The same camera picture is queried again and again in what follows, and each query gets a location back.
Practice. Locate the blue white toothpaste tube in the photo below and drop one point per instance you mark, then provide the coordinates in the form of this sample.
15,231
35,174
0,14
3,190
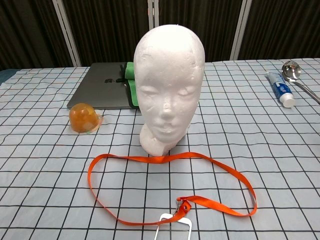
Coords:
281,88

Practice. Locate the white badge holder frame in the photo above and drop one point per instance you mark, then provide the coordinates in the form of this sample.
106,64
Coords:
175,217

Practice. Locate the grey laptop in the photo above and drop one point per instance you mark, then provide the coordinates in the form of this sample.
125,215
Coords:
100,87

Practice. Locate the black folding screen white frame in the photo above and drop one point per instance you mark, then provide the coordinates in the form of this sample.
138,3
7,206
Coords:
112,30

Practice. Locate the checkered light blue tablecloth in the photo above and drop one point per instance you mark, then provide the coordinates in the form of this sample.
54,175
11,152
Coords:
50,175

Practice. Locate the orange ball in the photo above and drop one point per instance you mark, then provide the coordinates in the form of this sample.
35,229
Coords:
82,117

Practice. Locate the green microfiber cloth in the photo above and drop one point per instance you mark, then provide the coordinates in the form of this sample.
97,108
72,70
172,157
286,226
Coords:
131,72

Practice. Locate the white foam mannequin head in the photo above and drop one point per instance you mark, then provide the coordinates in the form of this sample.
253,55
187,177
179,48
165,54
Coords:
167,75

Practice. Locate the blue table pad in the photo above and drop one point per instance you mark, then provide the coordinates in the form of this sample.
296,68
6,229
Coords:
5,75

